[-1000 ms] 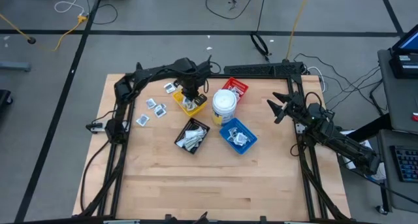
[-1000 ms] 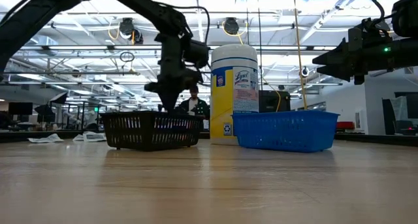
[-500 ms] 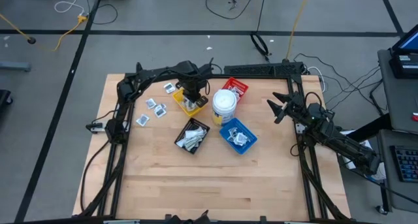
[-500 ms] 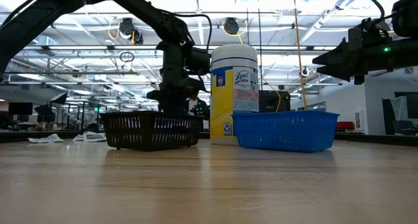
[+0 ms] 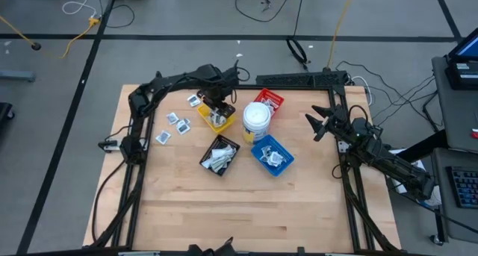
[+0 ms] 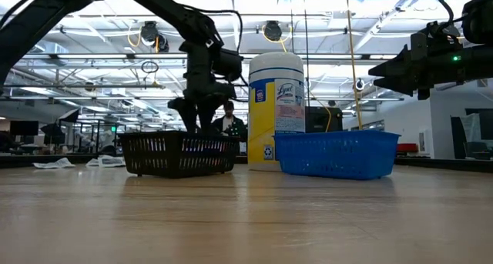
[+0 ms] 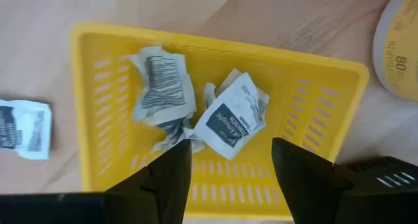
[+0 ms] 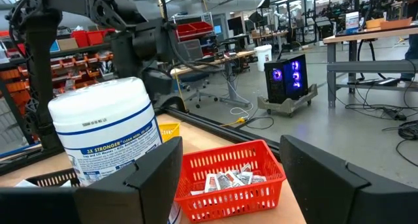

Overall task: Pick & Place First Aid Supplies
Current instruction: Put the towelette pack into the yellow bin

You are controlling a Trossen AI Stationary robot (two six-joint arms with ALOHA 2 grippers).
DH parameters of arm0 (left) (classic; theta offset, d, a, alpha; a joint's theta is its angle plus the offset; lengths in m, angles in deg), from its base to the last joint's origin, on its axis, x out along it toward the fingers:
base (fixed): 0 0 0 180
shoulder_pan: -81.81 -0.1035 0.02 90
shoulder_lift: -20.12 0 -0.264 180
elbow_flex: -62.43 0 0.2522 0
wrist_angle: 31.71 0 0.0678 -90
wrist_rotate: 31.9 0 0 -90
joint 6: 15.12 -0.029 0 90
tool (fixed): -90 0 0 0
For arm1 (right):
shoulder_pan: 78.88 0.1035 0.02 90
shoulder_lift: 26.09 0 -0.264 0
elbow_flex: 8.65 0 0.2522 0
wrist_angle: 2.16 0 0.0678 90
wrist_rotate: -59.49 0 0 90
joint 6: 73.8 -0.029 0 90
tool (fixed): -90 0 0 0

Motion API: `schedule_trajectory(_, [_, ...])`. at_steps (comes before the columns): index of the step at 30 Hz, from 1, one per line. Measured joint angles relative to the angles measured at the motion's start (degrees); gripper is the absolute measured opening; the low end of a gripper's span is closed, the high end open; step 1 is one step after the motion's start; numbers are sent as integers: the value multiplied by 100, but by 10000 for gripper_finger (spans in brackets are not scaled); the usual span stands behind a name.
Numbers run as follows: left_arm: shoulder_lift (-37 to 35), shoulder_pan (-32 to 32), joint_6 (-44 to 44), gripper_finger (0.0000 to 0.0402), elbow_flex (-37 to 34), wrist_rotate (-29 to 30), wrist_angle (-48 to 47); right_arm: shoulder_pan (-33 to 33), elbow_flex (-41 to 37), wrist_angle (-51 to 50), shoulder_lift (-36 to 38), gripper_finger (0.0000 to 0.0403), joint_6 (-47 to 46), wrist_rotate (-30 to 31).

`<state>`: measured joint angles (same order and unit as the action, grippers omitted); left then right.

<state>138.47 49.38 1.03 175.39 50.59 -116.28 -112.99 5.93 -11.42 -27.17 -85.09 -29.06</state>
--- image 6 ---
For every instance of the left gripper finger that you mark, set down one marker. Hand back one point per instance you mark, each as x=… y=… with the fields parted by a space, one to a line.
x=208 y=115
x=188 y=115

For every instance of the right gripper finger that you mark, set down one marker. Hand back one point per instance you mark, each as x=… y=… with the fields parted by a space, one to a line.
x=400 y=87
x=396 y=69

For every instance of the white disinfecting wipes canister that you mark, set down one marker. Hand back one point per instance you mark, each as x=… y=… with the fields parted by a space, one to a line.
x=269 y=114

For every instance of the blue plastic mesh basket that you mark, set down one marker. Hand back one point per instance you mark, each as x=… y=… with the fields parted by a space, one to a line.
x=335 y=156

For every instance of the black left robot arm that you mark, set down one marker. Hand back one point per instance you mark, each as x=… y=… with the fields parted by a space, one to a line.
x=38 y=14

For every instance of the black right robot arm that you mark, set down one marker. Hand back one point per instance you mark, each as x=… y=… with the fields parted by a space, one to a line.
x=479 y=64

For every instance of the person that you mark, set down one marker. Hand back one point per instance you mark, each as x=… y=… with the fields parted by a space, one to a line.
x=229 y=125

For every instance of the black plastic mesh basket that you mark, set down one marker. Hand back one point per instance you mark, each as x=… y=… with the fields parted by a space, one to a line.
x=179 y=156

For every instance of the red box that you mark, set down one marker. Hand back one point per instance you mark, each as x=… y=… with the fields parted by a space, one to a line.
x=406 y=148

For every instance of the dark panel and chair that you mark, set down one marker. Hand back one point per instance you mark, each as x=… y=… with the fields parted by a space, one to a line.
x=477 y=133

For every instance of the black box monitor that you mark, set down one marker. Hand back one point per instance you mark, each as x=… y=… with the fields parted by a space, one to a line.
x=323 y=119

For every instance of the black computer monitor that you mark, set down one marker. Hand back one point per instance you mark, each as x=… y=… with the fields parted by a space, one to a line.
x=24 y=128

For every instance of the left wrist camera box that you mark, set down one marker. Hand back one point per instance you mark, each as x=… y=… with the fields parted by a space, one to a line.
x=228 y=65

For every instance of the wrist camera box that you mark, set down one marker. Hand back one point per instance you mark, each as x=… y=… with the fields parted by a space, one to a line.
x=435 y=35
x=228 y=65

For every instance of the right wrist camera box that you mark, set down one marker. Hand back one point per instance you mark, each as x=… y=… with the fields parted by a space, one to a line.
x=435 y=35

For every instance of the black aluminium table frame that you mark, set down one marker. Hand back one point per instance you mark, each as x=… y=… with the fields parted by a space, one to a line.
x=443 y=164

